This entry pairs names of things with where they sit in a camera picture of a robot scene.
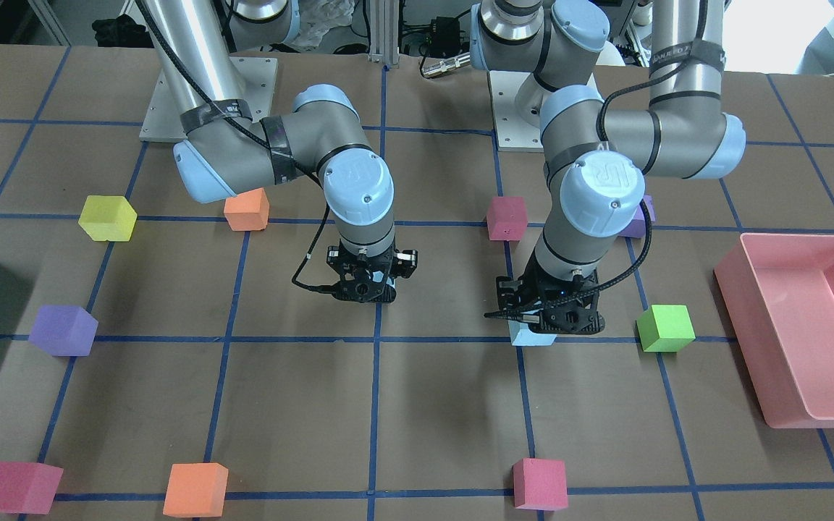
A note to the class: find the purple far block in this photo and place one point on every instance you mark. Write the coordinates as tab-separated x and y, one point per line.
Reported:
636	227

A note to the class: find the orange block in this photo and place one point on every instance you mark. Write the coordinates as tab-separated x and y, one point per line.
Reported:
248	211
196	490

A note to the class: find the pink block near bin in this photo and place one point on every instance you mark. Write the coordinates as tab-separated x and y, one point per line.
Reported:
28	487

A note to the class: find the purple block near bin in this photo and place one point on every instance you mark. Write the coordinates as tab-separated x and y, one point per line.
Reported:
64	330

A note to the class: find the light blue block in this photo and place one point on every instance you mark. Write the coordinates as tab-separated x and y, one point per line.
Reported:
522	336

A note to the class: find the pink plastic bin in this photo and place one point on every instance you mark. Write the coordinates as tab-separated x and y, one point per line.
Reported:
779	293

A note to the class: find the yellow block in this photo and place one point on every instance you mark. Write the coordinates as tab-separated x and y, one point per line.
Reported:
108	218

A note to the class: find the green block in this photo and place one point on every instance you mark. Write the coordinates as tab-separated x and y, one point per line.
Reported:
665	328

